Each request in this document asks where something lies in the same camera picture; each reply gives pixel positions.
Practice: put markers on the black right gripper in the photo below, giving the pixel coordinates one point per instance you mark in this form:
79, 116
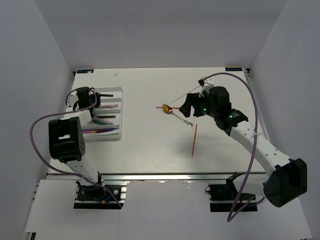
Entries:
191, 99

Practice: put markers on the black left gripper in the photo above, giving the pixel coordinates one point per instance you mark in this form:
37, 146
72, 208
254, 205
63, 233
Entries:
97, 98

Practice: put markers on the white chopstick long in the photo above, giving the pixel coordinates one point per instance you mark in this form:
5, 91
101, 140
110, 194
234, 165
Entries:
185, 94

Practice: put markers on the knife with teal handle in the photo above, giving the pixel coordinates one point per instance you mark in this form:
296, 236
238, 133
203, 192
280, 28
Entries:
96, 122

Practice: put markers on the silver spoon iridescent handle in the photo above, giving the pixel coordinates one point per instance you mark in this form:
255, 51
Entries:
169, 111

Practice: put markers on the gold spoon pink handle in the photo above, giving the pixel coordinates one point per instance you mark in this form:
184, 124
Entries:
108, 106

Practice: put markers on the orange chopstick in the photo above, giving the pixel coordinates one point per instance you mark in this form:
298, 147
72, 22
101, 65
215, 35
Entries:
160, 107
194, 139

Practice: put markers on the silver spoon patterned handle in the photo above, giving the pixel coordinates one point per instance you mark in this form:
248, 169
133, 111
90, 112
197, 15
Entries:
107, 95

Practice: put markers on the fork with pink handle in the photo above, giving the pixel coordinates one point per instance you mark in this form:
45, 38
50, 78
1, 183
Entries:
103, 121

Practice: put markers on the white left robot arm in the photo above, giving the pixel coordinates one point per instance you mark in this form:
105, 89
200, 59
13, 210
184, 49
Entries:
67, 142

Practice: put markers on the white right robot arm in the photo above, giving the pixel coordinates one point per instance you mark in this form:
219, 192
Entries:
286, 177

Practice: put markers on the blue label sticker left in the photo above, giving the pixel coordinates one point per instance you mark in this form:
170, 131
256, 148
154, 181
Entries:
84, 71

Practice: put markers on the blue label sticker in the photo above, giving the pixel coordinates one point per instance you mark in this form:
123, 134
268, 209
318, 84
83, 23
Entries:
233, 69
84, 71

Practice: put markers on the white divided cutlery tray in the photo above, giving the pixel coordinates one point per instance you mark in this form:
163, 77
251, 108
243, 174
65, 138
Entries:
118, 98

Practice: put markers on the iridescent rainbow knife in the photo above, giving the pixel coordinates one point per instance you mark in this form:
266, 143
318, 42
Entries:
98, 131

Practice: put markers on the blue label sticker right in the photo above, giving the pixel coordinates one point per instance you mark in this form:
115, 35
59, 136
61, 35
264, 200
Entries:
233, 69

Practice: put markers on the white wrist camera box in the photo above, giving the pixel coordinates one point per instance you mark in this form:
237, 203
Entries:
206, 84

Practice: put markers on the aluminium table frame rail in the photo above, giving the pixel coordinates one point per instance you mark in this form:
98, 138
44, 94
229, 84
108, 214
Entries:
260, 120

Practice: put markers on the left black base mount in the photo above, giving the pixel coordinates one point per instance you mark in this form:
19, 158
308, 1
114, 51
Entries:
91, 197

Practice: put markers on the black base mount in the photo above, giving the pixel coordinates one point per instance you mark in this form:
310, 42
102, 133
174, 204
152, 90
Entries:
222, 196
91, 197

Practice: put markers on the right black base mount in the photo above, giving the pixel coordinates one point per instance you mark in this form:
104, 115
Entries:
222, 196

